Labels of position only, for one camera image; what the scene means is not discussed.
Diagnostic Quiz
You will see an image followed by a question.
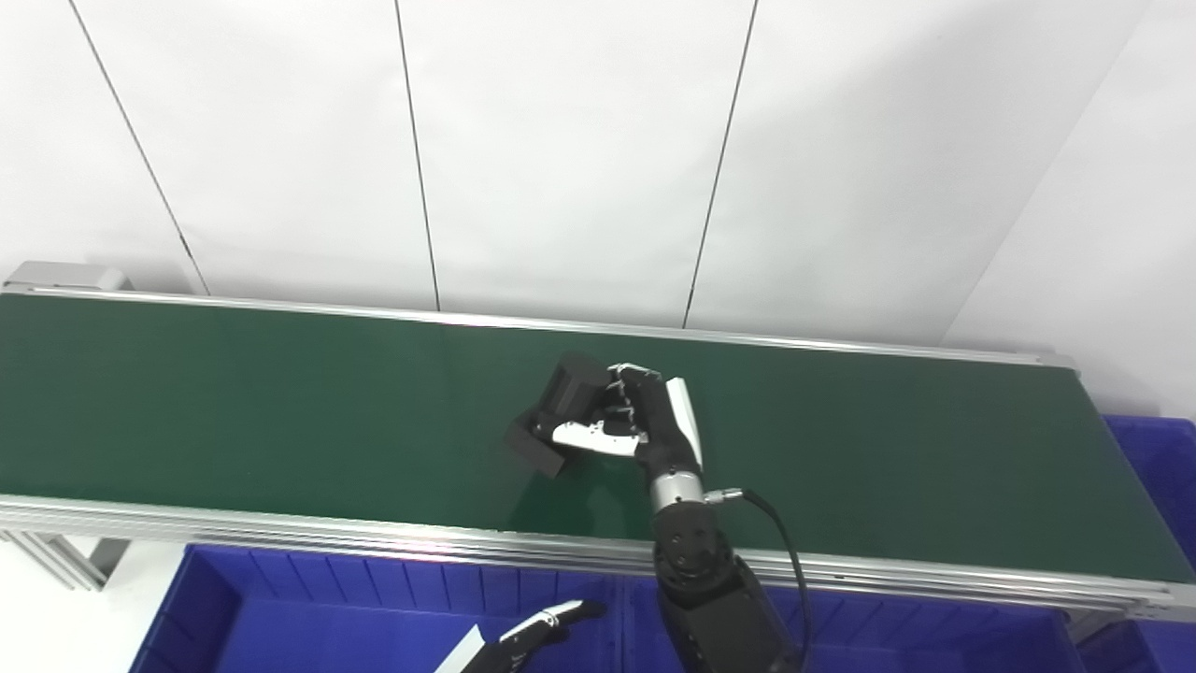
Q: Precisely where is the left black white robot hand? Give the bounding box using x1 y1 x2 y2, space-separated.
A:
434 600 608 673

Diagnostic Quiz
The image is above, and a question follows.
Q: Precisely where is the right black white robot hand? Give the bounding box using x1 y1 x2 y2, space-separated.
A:
551 363 705 480

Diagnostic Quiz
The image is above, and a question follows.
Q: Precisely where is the black cylinder part square base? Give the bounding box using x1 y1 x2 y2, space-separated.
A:
505 351 613 480

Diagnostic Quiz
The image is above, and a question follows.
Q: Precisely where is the blue plastic bin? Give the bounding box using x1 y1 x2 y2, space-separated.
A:
621 575 1089 673
129 544 636 673
1075 414 1196 673

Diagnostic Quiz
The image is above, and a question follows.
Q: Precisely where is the aluminium conveyor leg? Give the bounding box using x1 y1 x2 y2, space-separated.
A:
0 531 132 592

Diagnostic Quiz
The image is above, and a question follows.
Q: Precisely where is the grey conveyor motor housing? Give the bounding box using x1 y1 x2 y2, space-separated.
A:
3 262 132 293

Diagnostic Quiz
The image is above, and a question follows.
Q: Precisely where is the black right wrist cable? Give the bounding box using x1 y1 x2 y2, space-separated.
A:
703 486 812 673

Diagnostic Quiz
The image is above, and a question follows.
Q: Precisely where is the green conveyor belt aluminium frame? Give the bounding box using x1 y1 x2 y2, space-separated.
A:
0 285 1196 623

